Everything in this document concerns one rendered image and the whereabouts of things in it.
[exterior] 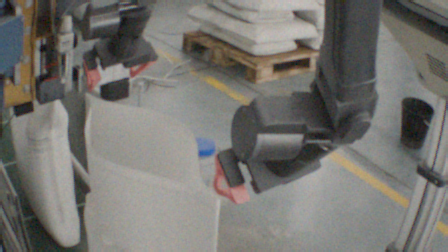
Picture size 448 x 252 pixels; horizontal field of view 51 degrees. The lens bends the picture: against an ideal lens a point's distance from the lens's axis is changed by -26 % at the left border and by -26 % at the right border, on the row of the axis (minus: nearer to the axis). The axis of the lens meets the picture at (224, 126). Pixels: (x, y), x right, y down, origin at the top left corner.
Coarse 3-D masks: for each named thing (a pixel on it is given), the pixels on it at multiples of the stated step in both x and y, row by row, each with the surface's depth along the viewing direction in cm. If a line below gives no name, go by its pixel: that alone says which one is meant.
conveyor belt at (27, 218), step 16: (0, 144) 221; (16, 176) 199; (16, 192) 188; (80, 192) 197; (80, 208) 188; (32, 224) 172; (80, 224) 179; (32, 240) 164; (48, 240) 166; (80, 240) 170
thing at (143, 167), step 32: (96, 128) 118; (128, 128) 114; (160, 128) 111; (96, 160) 95; (128, 160) 117; (160, 160) 114; (192, 160) 105; (96, 192) 100; (128, 192) 94; (160, 192) 92; (192, 192) 89; (96, 224) 114; (128, 224) 97; (160, 224) 95; (192, 224) 92
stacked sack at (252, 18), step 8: (208, 0) 421; (216, 0) 412; (224, 0) 405; (224, 8) 404; (232, 8) 395; (240, 8) 389; (240, 16) 389; (248, 16) 383; (256, 16) 385; (264, 16) 388; (272, 16) 391; (280, 16) 395; (288, 16) 399
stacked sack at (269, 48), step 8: (208, 32) 426; (216, 32) 419; (224, 40) 416; (232, 40) 407; (240, 48) 403; (248, 48) 395; (256, 48) 394; (264, 48) 397; (272, 48) 400; (280, 48) 404; (288, 48) 408; (296, 48) 412
